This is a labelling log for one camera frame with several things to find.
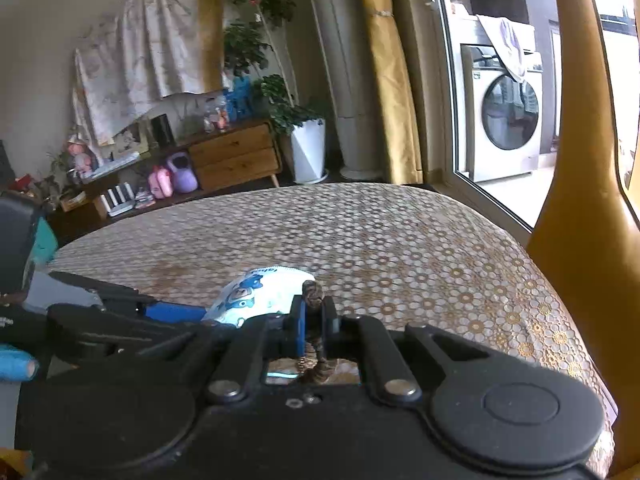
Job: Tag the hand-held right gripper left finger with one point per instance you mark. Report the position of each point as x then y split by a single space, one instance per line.
298 327

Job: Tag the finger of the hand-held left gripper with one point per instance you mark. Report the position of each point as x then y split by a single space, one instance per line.
175 312
100 330

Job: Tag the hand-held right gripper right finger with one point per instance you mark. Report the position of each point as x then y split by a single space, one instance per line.
330 327

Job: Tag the blue cartoon tissue pack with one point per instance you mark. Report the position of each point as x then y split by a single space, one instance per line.
260 290

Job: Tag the person's left hand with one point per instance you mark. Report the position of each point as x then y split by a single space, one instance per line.
15 364

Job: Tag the white ribbed rack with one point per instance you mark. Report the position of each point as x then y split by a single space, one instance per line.
117 200

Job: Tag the patterned lace tablecloth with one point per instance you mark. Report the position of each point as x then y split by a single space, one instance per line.
400 240

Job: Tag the pink toy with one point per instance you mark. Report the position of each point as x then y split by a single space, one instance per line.
160 182

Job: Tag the purple kettlebell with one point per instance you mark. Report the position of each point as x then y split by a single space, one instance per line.
182 177

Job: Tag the wooden drawer cabinet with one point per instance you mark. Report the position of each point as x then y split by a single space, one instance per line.
235 155

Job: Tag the white planter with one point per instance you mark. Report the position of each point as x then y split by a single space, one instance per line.
307 150

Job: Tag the black speaker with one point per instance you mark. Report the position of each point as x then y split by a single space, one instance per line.
161 130

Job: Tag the clear plastic container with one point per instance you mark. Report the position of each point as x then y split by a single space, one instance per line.
217 115

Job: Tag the blue bottles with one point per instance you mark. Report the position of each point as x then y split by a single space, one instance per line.
240 97

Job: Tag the white patterned hanging cloth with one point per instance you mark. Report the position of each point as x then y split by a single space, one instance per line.
145 45

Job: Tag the yellow curtain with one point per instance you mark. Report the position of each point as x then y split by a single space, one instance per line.
390 85

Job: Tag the white column air conditioner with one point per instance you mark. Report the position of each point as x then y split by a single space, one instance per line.
345 60

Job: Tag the white washing machine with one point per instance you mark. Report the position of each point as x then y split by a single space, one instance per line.
510 110

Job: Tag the yellow chair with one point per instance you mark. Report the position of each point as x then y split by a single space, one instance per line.
575 160

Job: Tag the pale purple hanging cloth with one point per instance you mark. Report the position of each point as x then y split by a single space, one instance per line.
515 45

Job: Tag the photo frame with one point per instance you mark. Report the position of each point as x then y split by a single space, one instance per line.
130 140

